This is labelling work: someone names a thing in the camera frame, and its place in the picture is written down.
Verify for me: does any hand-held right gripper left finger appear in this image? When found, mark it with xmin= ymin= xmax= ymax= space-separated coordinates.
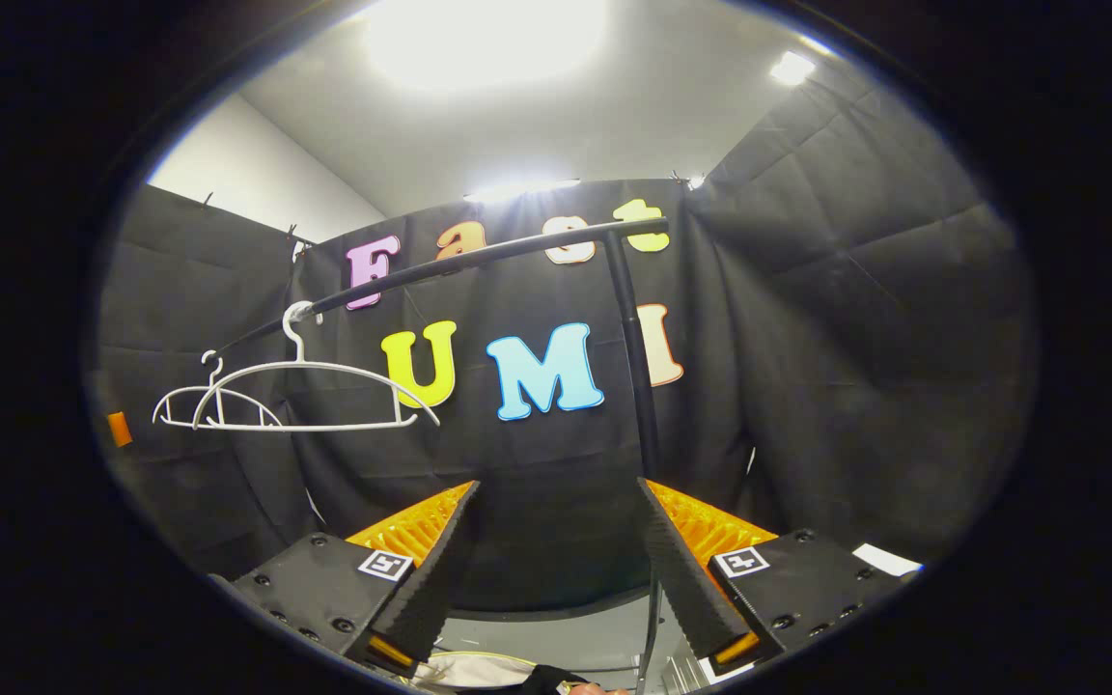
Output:
xmin=211 ymin=480 xmax=482 ymax=680

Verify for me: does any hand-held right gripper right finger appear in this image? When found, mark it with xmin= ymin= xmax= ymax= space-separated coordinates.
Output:
xmin=637 ymin=477 xmax=909 ymax=677

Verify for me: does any beige laundry hamper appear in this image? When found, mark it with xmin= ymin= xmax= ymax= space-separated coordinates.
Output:
xmin=411 ymin=649 xmax=644 ymax=695

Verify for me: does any black knit jacket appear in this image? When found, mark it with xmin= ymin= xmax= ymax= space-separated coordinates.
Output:
xmin=508 ymin=664 xmax=588 ymax=695

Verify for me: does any white plastic clothes hanger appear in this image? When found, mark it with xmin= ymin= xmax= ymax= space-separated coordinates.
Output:
xmin=191 ymin=301 xmax=441 ymax=432
xmin=153 ymin=349 xmax=285 ymax=429

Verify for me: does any black metal clothes rack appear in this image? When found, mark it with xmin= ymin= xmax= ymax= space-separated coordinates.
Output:
xmin=218 ymin=218 xmax=673 ymax=695

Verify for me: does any black backdrop cloth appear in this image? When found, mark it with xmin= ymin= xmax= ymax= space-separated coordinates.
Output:
xmin=93 ymin=68 xmax=1040 ymax=609

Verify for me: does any ceiling light panel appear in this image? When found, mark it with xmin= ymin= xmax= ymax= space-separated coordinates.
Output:
xmin=363 ymin=0 xmax=610 ymax=90
xmin=770 ymin=50 xmax=818 ymax=88

